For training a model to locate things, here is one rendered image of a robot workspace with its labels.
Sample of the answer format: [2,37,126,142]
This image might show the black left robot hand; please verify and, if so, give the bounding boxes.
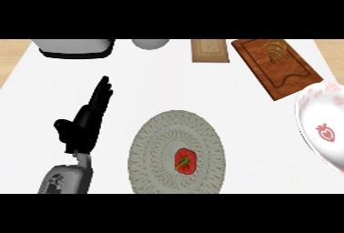
[52,76,114,155]

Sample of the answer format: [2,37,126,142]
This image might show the round grey woven placemat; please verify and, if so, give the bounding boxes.
[127,109,228,195]

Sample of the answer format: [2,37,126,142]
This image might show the white bowl with strawberry print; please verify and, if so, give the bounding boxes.
[293,81,344,176]

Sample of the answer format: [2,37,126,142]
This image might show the grey appliance with black base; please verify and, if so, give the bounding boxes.
[30,39,117,60]

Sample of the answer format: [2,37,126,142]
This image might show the red bell pepper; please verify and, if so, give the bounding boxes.
[173,147,200,176]

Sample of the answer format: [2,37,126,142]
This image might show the grey rounded object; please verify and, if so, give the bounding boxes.
[130,39,172,51]

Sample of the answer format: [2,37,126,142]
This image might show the tan rectangular block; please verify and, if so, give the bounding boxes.
[191,39,232,64]

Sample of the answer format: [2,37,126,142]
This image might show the brown wooden cutting board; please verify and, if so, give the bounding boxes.
[231,39,325,102]

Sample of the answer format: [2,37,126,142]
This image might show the golden croissant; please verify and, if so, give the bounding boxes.
[266,40,290,65]

